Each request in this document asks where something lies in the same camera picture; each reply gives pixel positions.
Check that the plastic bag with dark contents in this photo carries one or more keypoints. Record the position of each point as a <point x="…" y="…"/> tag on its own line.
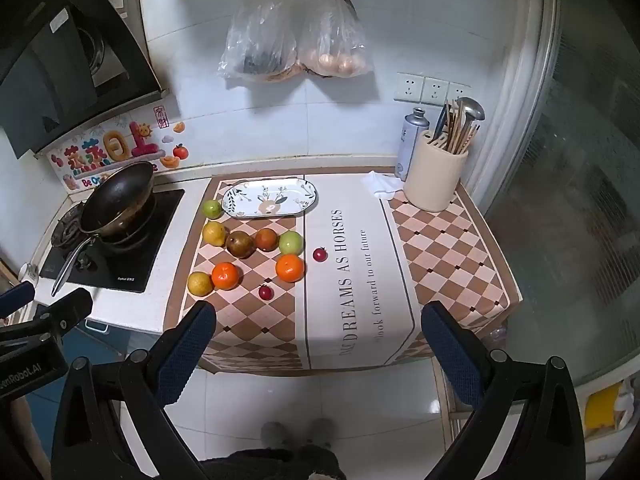
<point x="260" y="40"/>

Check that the grey spray can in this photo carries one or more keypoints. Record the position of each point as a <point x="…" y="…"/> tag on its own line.
<point x="411" y="140"/>

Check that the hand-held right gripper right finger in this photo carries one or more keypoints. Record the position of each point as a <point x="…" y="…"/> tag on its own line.
<point x="452" y="360"/>

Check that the person's dark clothing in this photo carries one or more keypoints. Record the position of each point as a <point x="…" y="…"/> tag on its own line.
<point x="270" y="465"/>

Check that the checkered printed table cloth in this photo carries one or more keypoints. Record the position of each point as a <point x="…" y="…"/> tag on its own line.
<point x="350" y="280"/>

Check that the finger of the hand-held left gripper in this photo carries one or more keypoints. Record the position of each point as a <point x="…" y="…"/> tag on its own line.
<point x="17" y="297"/>
<point x="65" y="310"/>

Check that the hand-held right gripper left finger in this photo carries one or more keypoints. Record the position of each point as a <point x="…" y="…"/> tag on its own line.
<point x="187" y="355"/>

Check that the yellow and white storage box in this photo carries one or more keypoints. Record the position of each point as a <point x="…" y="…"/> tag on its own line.
<point x="602" y="407"/>

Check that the steel hood duct cover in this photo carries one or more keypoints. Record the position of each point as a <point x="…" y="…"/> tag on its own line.
<point x="122" y="0"/>

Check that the green apple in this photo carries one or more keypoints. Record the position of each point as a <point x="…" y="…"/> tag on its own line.
<point x="212" y="209"/>
<point x="291" y="243"/>

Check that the orange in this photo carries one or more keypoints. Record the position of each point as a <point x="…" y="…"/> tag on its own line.
<point x="225" y="276"/>
<point x="290" y="268"/>

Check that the small white cup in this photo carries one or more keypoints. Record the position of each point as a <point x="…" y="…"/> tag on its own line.
<point x="29" y="272"/>

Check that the blue cabinet door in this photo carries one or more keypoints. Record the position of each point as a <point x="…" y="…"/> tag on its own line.
<point x="75" y="355"/>

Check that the white wall outlet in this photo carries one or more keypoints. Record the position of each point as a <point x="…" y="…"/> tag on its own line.
<point x="460" y="92"/>
<point x="408" y="87"/>
<point x="435" y="91"/>

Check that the small red fruit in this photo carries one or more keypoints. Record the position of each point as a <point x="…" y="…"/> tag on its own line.
<point x="265" y="292"/>
<point x="319" y="254"/>

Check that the yellow citrus fruit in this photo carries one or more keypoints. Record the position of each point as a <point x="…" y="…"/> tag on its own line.
<point x="215" y="234"/>
<point x="200" y="284"/>

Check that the frosted glass door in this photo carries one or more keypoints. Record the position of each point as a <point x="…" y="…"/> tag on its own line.
<point x="575" y="185"/>

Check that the white crumpled cloth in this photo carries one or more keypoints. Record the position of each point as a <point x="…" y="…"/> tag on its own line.
<point x="381" y="183"/>

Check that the grey slipper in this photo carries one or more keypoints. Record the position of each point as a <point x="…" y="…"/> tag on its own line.
<point x="277" y="436"/>
<point x="321" y="432"/>

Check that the black glass gas stove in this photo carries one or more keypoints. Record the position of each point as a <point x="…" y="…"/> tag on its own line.
<point x="150" y="270"/>

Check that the brown pear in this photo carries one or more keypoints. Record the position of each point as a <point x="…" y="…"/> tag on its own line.
<point x="241" y="245"/>

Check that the black cooking pot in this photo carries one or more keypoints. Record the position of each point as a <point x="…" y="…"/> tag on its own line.
<point x="135" y="232"/>

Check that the floral oval plate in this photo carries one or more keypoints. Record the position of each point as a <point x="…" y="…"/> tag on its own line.
<point x="270" y="199"/>

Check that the colourful wall sticker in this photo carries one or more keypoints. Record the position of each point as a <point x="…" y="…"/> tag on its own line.
<point x="115" y="147"/>

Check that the metal ladle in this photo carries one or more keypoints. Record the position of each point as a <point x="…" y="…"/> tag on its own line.
<point x="471" y="109"/>

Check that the reddish brown round fruit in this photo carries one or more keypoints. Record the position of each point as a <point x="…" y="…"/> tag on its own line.
<point x="266" y="239"/>

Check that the black range hood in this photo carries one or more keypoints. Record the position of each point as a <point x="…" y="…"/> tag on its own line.
<point x="60" y="60"/>

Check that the plastic bag of eggs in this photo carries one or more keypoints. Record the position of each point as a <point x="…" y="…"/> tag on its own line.
<point x="335" y="45"/>

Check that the black frying pan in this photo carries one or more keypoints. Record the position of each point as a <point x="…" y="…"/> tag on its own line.
<point x="117" y="197"/>

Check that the bundle of chopsticks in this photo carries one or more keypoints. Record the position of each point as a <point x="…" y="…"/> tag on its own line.
<point x="457" y="132"/>

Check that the cream utensil holder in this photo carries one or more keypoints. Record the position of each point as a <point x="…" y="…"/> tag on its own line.
<point x="434" y="180"/>

